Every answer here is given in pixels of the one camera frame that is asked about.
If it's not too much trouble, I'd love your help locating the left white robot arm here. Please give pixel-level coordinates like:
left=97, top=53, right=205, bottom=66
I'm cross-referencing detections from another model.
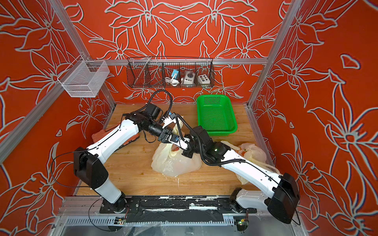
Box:
left=73, top=104, right=176, bottom=211

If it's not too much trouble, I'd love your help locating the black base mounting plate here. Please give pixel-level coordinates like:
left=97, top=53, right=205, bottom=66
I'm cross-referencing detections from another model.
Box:
left=99, top=196, right=258, bottom=225

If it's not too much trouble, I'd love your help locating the white button box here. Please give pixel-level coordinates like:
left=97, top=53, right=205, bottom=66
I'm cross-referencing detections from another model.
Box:
left=197, top=74, right=211, bottom=85

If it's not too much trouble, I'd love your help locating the yellow translucent plastic bag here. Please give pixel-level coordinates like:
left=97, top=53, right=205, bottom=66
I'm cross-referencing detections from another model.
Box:
left=221, top=141, right=282, bottom=176

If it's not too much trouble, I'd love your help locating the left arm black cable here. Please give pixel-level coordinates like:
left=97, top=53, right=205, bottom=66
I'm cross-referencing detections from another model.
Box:
left=50, top=89, right=173, bottom=189

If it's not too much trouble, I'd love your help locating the clear acrylic wall box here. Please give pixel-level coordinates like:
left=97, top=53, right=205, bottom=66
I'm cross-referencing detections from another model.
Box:
left=58, top=61, right=110, bottom=98

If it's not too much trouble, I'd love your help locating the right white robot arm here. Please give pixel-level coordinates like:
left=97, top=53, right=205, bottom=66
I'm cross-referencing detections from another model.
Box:
left=174, top=126, right=300, bottom=224

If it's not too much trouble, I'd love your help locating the orange-print plastic bag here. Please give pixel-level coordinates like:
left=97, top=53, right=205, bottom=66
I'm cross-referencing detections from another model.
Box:
left=151, top=115, right=203, bottom=178

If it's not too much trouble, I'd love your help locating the black wire wall basket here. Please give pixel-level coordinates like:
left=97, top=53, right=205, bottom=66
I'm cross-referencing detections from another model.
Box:
left=126, top=56, right=215, bottom=89

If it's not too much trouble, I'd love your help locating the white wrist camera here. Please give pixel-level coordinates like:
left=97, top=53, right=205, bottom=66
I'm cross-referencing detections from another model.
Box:
left=170, top=134, right=190, bottom=150
left=162, top=113, right=177, bottom=128

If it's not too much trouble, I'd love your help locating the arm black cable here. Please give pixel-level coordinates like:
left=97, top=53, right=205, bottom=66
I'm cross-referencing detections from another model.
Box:
left=50, top=89, right=173, bottom=189
left=175, top=114, right=300, bottom=226

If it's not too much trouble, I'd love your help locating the grey controller device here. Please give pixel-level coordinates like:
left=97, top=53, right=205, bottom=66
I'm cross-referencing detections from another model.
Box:
left=182, top=71, right=195, bottom=85

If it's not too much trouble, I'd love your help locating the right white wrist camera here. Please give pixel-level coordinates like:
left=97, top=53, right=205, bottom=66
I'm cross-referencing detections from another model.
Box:
left=170, top=134, right=190, bottom=150

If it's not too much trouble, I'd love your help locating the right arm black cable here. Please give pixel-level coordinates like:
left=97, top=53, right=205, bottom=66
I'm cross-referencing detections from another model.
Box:
left=175, top=114, right=300, bottom=226

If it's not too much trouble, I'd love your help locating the blue white small box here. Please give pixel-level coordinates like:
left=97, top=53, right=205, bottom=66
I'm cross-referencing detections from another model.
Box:
left=171, top=69, right=179, bottom=80

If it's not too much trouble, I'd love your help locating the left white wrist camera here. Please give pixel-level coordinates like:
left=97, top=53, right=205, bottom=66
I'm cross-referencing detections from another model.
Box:
left=162, top=113, right=177, bottom=128

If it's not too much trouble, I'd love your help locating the green plastic basket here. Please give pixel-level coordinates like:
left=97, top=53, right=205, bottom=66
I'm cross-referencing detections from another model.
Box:
left=196, top=94, right=238, bottom=136

